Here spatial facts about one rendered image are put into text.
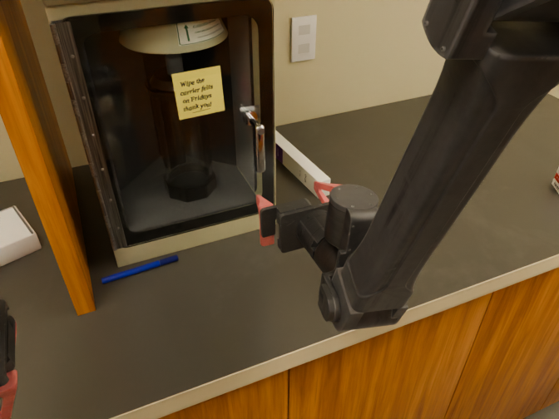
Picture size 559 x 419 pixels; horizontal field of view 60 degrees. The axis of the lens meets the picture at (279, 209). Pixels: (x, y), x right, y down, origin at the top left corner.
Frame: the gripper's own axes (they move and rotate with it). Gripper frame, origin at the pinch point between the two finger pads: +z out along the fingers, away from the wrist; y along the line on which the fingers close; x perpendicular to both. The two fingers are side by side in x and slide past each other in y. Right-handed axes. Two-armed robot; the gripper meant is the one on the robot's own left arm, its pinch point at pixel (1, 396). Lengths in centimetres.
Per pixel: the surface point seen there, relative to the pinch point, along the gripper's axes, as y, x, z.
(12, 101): 24.2, -8.0, -22.3
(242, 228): 33, -39, 15
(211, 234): 32.9, -32.5, 14.2
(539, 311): 5, -101, 39
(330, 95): 76, -82, 12
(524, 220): 13, -94, 16
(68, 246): 24.1, -8.5, 1.3
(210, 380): 3.4, -23.0, 16.0
